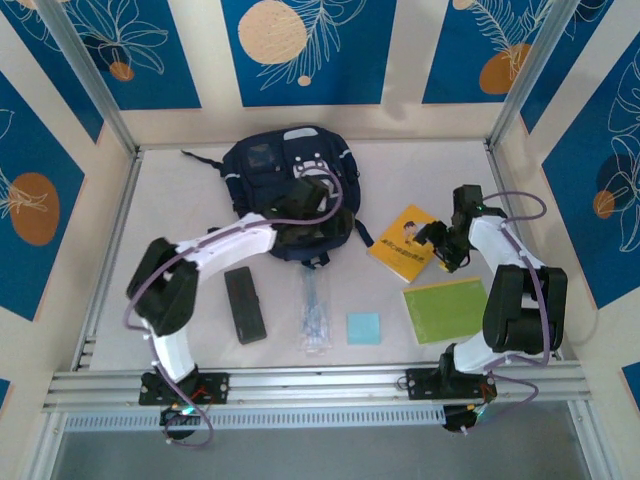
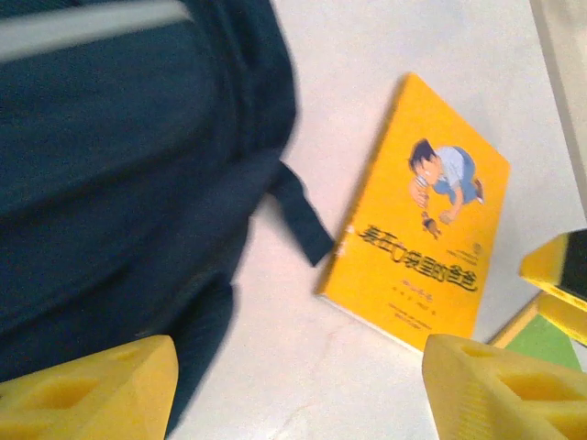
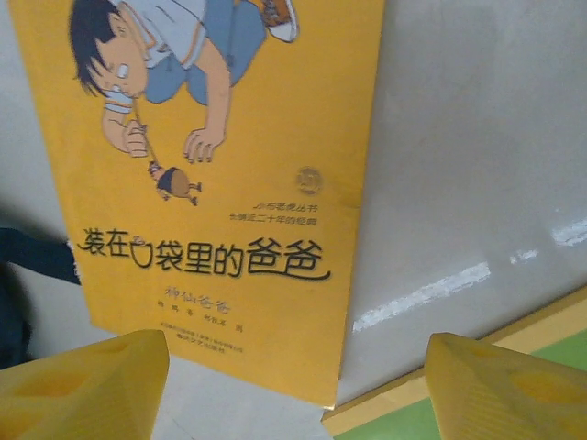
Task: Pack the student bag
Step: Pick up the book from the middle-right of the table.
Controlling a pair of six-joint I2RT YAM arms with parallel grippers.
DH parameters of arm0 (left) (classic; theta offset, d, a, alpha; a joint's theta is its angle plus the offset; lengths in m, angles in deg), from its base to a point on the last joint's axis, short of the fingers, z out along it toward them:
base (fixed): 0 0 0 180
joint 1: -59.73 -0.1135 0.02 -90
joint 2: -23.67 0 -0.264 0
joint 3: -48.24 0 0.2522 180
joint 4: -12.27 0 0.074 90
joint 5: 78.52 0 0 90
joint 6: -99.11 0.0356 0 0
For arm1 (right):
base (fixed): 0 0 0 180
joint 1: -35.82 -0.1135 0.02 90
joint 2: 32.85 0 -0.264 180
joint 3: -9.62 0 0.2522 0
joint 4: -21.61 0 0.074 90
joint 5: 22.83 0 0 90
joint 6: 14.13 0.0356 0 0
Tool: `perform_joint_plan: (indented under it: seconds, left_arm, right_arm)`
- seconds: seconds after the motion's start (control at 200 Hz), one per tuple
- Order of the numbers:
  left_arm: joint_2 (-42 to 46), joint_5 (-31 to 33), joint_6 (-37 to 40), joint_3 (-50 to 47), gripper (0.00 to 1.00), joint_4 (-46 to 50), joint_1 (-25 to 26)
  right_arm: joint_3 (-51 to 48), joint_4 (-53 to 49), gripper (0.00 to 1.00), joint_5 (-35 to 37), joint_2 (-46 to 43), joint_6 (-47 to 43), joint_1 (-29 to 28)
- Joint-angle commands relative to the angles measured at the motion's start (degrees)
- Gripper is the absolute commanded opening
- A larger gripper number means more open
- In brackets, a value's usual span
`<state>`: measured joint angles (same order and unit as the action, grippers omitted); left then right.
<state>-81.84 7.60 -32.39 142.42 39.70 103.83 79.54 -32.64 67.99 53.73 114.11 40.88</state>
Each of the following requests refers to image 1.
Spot green notebook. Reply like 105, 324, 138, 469
402, 276, 490, 346

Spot yellow book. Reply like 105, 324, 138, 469
366, 203, 444, 285

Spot clear bag of pens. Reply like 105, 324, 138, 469
298, 267, 335, 357

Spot navy blue student backpack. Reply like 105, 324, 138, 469
180, 124, 374, 269

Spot black pencil case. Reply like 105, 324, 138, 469
223, 266, 269, 346

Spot light blue sticky note pad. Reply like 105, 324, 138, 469
346, 312, 383, 346

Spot black connector module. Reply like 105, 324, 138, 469
159, 404, 201, 444
442, 403, 494, 435

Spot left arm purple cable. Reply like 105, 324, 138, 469
122, 172, 346, 449

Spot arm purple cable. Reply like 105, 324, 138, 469
122, 172, 346, 449
449, 191, 556, 436

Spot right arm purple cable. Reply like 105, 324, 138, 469
449, 191, 556, 436

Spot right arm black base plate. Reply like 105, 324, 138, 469
405, 367, 499, 401

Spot aluminium mounting rail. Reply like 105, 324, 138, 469
42, 362, 589, 414

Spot aluminium corner post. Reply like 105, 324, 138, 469
487, 0, 584, 151
37, 0, 139, 156

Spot grey slotted cable duct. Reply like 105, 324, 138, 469
62, 404, 449, 432

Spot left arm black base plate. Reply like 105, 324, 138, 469
138, 370, 231, 406

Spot aluminium frame leg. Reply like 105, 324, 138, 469
24, 412, 69, 480
567, 399, 614, 480

